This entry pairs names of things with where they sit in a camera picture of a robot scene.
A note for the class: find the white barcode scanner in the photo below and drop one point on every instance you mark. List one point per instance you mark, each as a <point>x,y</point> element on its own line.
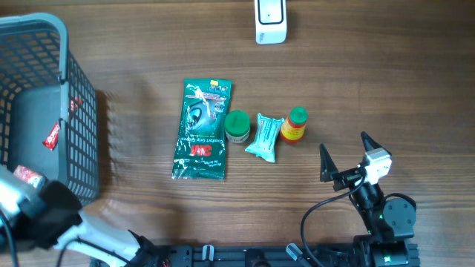
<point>270,21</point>

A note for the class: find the red small sachet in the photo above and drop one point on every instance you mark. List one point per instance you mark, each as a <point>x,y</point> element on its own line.
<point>51,140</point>

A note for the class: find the grey plastic shopping basket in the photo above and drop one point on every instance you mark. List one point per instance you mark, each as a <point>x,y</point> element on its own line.
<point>41,84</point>

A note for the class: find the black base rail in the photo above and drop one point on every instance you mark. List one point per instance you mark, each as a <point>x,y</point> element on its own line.
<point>259,256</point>

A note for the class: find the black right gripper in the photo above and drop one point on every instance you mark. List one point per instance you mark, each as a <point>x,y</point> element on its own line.
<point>329,172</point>

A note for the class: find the green lid small jar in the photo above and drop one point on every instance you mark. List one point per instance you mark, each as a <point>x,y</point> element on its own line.
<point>237,126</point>

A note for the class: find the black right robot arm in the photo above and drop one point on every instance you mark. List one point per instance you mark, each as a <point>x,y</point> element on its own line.
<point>388,218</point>

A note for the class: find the red snack pack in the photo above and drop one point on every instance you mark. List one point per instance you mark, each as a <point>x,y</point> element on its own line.
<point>29,176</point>

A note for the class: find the green 3M gloves packet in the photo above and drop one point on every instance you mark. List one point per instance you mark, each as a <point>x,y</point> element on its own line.
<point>200,150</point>

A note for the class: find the sriracha sauce bottle green cap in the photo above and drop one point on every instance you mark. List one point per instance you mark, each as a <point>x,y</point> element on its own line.
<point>292,130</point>

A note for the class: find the light teal tissue pack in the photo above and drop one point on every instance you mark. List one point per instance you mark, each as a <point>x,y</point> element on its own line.
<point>265,138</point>

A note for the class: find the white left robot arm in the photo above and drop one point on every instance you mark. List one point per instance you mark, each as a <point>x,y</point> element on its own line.
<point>51,216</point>

